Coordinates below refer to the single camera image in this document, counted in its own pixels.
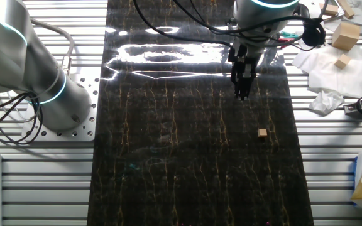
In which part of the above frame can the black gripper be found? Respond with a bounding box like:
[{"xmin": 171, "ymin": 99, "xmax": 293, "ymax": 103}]
[{"xmin": 228, "ymin": 43, "xmax": 265, "ymax": 101}]

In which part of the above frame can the large wooden block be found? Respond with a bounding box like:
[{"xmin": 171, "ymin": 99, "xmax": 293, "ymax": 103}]
[{"xmin": 331, "ymin": 21, "xmax": 361, "ymax": 51}]

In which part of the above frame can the flat wooden block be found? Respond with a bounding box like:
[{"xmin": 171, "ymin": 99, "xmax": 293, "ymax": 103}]
[{"xmin": 319, "ymin": 3, "xmax": 339, "ymax": 17}]

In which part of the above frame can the long wooden stick block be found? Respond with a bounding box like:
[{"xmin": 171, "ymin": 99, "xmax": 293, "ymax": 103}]
[{"xmin": 337, "ymin": 0, "xmax": 356, "ymax": 19}]

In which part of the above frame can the red clothespin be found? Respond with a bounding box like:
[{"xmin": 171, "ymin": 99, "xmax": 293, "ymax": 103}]
[{"xmin": 277, "ymin": 36, "xmax": 297, "ymax": 45}]

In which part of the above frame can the black marble pattern mat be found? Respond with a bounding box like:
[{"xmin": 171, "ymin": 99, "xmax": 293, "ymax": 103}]
[{"xmin": 86, "ymin": 0, "xmax": 314, "ymax": 226}]

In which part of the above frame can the flat white tissue sheet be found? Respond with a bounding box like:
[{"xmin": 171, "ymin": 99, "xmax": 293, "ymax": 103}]
[{"xmin": 292, "ymin": 43, "xmax": 362, "ymax": 99}]

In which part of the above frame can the crumpled white tissue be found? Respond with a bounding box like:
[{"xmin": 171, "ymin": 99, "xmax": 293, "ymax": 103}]
[{"xmin": 308, "ymin": 90, "xmax": 345, "ymax": 116}]

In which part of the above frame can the medium wooden cube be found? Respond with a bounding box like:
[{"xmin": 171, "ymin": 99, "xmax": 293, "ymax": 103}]
[{"xmin": 334, "ymin": 53, "xmax": 352, "ymax": 70}]

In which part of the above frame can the white paper sheet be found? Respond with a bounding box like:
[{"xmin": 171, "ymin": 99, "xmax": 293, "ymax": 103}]
[{"xmin": 324, "ymin": 0, "xmax": 362, "ymax": 32}]

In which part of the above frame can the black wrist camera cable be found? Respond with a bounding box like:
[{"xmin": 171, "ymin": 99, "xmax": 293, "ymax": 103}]
[{"xmin": 172, "ymin": 0, "xmax": 326, "ymax": 53}]

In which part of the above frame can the long black gripper cable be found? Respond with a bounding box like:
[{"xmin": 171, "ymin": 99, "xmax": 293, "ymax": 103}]
[{"xmin": 132, "ymin": 0, "xmax": 235, "ymax": 50}]

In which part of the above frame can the black coiled cable bundle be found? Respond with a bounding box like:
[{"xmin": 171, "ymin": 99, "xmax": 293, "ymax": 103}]
[{"xmin": 300, "ymin": 18, "xmax": 327, "ymax": 48}]

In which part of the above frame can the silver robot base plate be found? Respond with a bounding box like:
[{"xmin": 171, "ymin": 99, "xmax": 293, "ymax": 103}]
[{"xmin": 21, "ymin": 67, "xmax": 101, "ymax": 142}]

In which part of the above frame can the thick grey robot cable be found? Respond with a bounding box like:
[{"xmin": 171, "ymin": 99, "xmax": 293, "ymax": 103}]
[{"xmin": 30, "ymin": 18, "xmax": 75, "ymax": 78}]

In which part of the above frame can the black base cable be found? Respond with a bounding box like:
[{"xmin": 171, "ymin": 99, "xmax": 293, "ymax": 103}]
[
  {"xmin": 0, "ymin": 94, "xmax": 44, "ymax": 146},
  {"xmin": 0, "ymin": 92, "xmax": 31, "ymax": 112}
]

